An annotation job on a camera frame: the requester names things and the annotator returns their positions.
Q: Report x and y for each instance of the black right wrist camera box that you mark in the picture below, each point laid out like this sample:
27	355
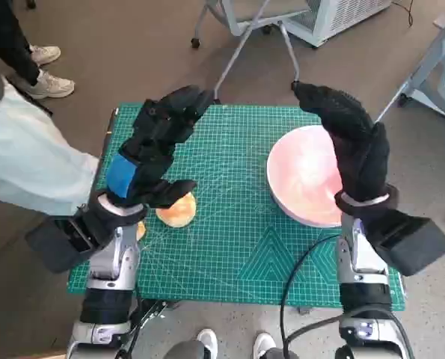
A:
413	243

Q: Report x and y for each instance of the grey rolling chair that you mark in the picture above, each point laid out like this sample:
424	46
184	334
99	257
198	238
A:
267	9

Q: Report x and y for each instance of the pink bowl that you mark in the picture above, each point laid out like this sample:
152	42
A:
300	175

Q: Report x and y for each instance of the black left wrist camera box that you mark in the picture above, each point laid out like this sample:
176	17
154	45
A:
54	247

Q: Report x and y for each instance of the person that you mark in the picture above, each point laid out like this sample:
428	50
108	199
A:
5	33
27	157

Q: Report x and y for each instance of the green cutting mat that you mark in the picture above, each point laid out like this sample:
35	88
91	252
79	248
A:
226	243

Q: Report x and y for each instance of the black folding table frame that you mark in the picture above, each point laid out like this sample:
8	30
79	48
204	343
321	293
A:
147	318

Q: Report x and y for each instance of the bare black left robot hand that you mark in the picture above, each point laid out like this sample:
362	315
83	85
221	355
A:
151	161

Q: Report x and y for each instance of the long toy bread loaf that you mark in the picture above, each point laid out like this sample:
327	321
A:
141	230

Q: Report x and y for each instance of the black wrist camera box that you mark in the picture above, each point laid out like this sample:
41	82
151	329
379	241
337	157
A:
54	247
413	243

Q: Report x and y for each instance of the round toy bread bun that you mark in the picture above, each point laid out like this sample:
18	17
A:
179	214

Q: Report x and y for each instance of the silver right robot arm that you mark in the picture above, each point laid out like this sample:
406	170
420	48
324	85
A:
364	269

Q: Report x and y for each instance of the white perforated cabinet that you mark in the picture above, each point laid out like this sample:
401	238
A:
342	18

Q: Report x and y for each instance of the thin black rod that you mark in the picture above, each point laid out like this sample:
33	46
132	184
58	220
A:
45	107

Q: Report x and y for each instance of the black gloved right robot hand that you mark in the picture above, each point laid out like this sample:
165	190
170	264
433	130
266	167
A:
360	157

